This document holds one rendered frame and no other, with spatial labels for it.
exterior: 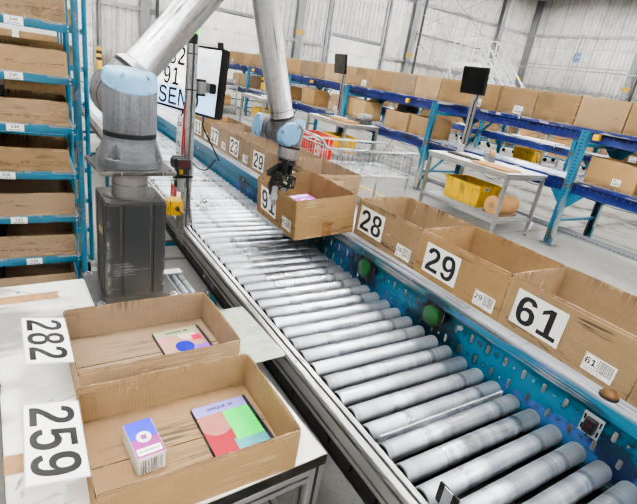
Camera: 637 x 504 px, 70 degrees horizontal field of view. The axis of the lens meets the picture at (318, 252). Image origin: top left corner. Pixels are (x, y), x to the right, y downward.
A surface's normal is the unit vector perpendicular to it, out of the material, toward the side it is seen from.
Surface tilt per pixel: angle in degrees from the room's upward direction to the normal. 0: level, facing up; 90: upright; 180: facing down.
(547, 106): 90
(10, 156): 91
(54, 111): 90
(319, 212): 91
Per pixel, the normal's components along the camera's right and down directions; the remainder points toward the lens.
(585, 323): -0.84, 0.07
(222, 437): 0.14, -0.92
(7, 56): 0.49, 0.40
